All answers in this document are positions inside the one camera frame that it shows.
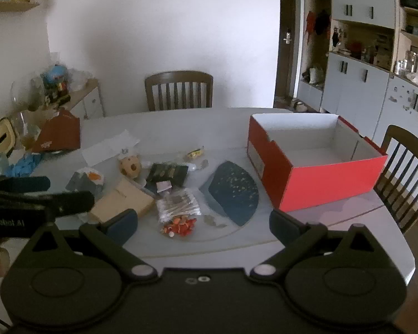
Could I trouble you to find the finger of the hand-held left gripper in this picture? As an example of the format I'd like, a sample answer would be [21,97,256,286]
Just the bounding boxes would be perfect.
[38,190,96,217]
[0,175,52,193]

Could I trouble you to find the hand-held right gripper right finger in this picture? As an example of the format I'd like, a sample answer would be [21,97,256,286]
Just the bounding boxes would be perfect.
[250,209,379,283]

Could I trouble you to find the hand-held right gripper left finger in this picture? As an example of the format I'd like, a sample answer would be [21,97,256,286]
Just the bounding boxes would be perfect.
[28,209,160,283]

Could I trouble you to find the grey and orange plush toy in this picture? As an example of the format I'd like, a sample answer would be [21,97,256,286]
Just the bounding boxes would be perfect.
[66,167,105,200]

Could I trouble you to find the tan cardboard box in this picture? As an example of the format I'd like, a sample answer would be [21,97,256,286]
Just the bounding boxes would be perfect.
[89,177,156,224]

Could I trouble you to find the red cardboard shoe box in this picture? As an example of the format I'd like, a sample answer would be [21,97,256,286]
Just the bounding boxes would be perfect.
[247,113,388,212]

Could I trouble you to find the spotted tan plush toy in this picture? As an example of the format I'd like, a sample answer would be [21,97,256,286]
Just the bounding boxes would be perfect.
[118,155,142,179]

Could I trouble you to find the bag of small red pieces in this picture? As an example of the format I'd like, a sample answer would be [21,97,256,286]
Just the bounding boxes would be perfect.
[160,216,198,238]

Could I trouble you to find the bag of cotton swabs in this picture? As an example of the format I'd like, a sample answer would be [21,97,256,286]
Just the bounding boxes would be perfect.
[155,187,203,225]

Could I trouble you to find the black packet with gold print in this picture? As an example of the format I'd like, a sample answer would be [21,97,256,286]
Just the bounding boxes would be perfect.
[146,162,189,187]

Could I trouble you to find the blue gloves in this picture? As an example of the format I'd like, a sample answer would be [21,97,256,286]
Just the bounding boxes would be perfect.
[3,153,43,178]

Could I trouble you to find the dark blue fan-shaped mat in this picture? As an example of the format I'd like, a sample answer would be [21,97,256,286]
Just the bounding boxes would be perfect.
[199,160,260,227]

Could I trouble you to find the white paper sheet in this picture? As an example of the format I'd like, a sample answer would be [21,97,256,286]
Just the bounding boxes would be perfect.
[81,130,141,166]

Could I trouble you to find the wood-top white sideboard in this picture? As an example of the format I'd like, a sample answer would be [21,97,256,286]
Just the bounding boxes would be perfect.
[66,78,105,119]

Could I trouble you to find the blue globe toy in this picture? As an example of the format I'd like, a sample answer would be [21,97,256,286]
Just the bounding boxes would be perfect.
[43,64,69,88]

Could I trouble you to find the clear plastic bag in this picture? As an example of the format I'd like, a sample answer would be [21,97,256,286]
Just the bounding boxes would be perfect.
[67,69,93,91]

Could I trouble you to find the wooden chair with black seat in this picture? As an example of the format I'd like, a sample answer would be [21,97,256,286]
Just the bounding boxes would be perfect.
[373,124,418,234]

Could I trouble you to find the wooden dining chair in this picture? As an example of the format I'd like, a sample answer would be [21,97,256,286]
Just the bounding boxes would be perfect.
[144,71,214,112]

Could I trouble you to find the dark wooden door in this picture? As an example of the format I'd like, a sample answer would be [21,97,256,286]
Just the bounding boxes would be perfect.
[274,0,302,109]

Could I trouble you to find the red hanging ornament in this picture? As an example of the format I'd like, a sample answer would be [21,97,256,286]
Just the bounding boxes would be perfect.
[304,11,316,44]

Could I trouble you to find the black hanging hat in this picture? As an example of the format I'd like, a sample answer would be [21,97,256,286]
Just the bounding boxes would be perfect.
[315,10,332,36]

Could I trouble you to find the glass jar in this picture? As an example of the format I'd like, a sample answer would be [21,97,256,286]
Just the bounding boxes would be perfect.
[405,50,418,74]

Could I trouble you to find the white wall cabinet unit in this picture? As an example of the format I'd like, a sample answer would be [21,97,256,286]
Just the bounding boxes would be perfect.
[299,0,418,148]

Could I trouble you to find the wooden wall shelf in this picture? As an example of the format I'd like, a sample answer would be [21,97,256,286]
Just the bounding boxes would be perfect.
[0,1,41,13]

